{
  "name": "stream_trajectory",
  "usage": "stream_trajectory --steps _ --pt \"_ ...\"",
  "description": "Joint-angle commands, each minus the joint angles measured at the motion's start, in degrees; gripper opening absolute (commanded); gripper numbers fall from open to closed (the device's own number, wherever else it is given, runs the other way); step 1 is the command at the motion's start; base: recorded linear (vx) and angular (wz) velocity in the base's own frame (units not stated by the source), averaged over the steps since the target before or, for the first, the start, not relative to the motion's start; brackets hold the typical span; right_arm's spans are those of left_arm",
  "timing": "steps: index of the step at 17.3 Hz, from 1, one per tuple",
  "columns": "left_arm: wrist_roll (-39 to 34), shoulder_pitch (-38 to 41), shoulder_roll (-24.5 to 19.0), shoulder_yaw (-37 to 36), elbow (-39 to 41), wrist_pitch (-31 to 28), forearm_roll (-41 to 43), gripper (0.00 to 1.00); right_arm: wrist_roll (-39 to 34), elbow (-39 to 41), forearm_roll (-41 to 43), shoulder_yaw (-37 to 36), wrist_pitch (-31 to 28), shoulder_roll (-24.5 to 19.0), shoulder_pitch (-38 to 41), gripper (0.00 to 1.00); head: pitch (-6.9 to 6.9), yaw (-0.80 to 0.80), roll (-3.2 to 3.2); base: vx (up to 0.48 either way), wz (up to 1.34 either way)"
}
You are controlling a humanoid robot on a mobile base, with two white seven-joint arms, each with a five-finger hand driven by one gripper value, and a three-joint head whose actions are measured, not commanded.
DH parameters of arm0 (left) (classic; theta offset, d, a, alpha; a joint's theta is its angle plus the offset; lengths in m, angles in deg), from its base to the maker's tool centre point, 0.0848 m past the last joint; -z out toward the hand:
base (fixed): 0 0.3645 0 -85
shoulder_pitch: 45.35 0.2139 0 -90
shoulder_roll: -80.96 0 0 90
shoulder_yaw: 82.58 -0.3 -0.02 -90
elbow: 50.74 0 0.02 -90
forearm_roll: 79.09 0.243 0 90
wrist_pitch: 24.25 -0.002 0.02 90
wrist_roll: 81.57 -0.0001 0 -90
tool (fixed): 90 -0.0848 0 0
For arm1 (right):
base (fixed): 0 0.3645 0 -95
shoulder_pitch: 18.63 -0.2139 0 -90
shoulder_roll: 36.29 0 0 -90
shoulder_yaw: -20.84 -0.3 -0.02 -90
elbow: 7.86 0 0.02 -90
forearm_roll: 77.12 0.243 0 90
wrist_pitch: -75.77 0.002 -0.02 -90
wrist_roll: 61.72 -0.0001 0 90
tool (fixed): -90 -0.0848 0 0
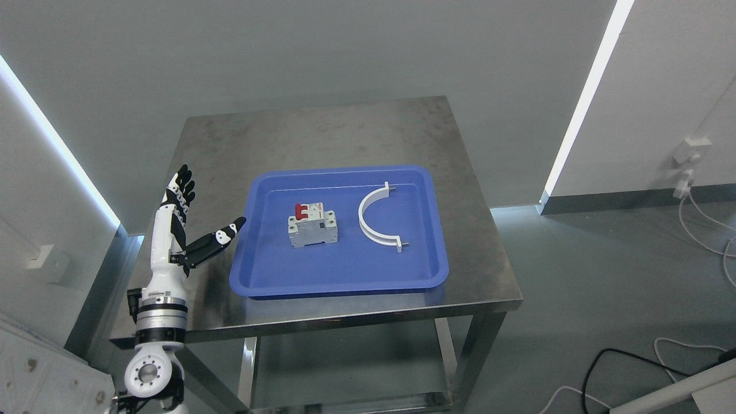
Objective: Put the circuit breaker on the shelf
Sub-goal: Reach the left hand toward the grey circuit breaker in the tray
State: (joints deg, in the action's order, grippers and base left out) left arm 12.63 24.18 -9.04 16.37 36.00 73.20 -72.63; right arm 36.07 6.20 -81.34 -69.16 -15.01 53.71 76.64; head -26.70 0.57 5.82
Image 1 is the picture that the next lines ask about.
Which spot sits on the white wall socket plug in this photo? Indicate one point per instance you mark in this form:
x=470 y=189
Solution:
x=687 y=155

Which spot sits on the grey red circuit breaker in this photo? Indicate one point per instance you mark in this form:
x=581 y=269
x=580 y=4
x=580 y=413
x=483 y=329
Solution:
x=311 y=224

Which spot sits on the blue plastic tray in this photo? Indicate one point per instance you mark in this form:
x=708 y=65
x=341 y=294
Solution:
x=265 y=265

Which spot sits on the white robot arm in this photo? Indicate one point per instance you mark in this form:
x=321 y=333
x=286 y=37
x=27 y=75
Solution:
x=154 y=372

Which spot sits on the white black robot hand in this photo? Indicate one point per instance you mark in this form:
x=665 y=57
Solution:
x=172 y=257

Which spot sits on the white panel board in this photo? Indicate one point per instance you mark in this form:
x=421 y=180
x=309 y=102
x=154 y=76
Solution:
x=39 y=377

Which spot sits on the white curved pipe clamp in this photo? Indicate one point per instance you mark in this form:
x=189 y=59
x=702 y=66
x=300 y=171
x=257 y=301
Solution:
x=375 y=219

